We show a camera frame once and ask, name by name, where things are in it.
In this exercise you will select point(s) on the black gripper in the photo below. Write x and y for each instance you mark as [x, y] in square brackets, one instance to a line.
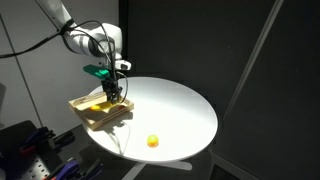
[111, 83]

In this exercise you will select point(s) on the yellow toy banana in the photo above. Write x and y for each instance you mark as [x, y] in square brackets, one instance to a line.
[100, 106]

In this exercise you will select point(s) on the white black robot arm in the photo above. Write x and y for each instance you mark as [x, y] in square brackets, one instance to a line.
[86, 41]

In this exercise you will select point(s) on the shallow wooden tray box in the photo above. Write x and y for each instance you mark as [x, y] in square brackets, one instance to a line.
[100, 116]

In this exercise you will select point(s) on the white grey wrist attachment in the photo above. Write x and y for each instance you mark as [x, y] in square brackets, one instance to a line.
[123, 65]

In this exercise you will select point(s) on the orange yellow toy fruit ball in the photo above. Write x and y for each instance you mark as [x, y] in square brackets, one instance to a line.
[153, 140]

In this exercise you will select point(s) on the purple black orange spring clamp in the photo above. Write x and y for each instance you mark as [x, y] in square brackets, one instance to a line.
[38, 136]
[70, 168]

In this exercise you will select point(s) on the white table foot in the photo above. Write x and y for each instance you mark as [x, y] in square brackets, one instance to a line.
[173, 165]

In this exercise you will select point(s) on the perforated mounting breadboard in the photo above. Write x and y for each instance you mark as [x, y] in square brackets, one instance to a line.
[36, 168]

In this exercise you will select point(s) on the blue clamps on stand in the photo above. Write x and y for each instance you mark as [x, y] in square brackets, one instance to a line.
[13, 133]

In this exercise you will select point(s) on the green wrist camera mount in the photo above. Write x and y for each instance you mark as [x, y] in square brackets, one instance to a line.
[95, 70]

